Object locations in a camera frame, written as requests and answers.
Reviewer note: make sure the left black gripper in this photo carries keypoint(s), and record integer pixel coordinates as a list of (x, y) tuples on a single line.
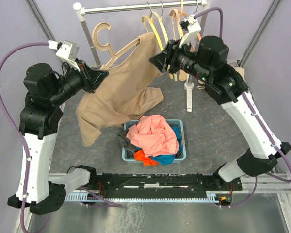
[(91, 78)]

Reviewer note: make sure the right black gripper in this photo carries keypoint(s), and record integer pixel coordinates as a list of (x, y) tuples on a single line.
[(171, 55)]

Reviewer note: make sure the beige plastic hanger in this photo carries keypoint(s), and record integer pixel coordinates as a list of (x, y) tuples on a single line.
[(176, 15)]

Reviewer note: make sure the beige t shirt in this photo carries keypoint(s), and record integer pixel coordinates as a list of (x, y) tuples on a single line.
[(124, 95)]

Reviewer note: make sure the yellow hanger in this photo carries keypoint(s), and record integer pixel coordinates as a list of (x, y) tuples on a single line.
[(149, 21)]

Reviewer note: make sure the pink t shirt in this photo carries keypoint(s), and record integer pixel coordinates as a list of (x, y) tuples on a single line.
[(154, 136)]

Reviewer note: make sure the dark grey t shirt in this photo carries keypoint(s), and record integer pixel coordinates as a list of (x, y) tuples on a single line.
[(126, 144)]

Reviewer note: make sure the orange t shirt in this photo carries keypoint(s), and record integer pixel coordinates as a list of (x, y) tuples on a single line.
[(147, 161)]

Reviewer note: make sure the blue t shirt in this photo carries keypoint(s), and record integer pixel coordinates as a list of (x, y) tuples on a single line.
[(169, 159)]

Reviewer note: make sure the orange hanger of blue shirt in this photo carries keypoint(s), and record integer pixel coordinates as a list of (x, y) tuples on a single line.
[(198, 36)]

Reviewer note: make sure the white hanger of grey shirt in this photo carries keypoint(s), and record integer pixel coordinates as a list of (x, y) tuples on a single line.
[(159, 18)]

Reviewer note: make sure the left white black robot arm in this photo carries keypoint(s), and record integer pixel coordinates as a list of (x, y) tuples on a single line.
[(39, 124)]

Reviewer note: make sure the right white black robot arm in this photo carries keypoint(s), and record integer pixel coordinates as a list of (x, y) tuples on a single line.
[(229, 89)]

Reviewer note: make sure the metal clothes rack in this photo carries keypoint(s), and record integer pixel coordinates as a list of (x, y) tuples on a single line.
[(92, 36)]

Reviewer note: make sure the light blue plastic basket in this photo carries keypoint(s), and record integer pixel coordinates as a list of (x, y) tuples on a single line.
[(169, 121)]

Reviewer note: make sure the cream garment on floor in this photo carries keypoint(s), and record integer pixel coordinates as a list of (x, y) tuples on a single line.
[(201, 84)]

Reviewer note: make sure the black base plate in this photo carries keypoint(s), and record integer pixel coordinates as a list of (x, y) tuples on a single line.
[(158, 185)]

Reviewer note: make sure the light blue cable duct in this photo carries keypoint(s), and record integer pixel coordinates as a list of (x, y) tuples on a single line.
[(82, 196)]

